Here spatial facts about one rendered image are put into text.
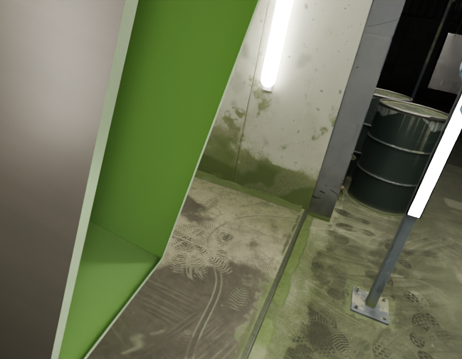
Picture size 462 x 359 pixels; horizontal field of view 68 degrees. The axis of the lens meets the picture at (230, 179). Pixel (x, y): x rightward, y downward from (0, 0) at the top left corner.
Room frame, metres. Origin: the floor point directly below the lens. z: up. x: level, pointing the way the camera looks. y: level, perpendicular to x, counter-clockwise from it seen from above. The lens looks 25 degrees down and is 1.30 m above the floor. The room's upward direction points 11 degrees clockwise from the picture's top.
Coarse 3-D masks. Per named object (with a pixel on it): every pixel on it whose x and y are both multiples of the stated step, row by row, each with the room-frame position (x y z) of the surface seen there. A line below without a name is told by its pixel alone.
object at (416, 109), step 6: (384, 102) 3.09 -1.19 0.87; (390, 102) 3.18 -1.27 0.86; (396, 102) 3.22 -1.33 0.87; (402, 108) 2.95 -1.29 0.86; (408, 108) 3.01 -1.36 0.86; (414, 108) 3.10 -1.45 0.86; (420, 108) 3.14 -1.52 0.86; (426, 114) 2.90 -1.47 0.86; (432, 114) 2.96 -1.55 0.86; (438, 114) 3.00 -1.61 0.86
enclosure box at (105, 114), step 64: (0, 0) 0.41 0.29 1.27; (64, 0) 0.40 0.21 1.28; (128, 0) 0.39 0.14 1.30; (192, 0) 1.00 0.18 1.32; (256, 0) 0.97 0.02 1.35; (0, 64) 0.42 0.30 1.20; (64, 64) 0.40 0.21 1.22; (128, 64) 1.04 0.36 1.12; (192, 64) 1.00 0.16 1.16; (0, 128) 0.42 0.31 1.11; (64, 128) 0.40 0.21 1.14; (128, 128) 1.04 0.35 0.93; (192, 128) 1.00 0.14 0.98; (0, 192) 0.42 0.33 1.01; (64, 192) 0.40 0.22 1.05; (128, 192) 1.04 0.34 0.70; (0, 256) 0.43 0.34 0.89; (64, 256) 0.40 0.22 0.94; (128, 256) 0.96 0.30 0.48; (0, 320) 0.43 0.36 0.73; (64, 320) 0.42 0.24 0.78
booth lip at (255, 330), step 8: (304, 216) 2.31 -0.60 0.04; (296, 232) 2.06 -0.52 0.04; (288, 248) 1.85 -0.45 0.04; (288, 256) 1.77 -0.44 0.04; (280, 272) 1.60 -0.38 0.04; (272, 288) 1.45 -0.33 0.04; (272, 296) 1.40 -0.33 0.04; (264, 304) 1.33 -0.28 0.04; (264, 312) 1.27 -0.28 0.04; (256, 328) 1.17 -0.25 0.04; (256, 336) 1.15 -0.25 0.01; (248, 344) 1.07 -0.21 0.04; (248, 352) 1.04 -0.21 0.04
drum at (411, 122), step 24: (384, 120) 2.84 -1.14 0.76; (408, 120) 2.72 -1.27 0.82; (432, 120) 2.69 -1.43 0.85; (384, 144) 2.77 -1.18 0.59; (408, 144) 2.70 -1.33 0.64; (432, 144) 2.72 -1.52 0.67; (360, 168) 2.90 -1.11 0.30; (384, 168) 2.73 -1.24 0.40; (408, 168) 2.69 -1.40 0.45; (360, 192) 2.82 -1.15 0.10; (384, 192) 2.70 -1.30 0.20; (408, 192) 2.71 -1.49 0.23
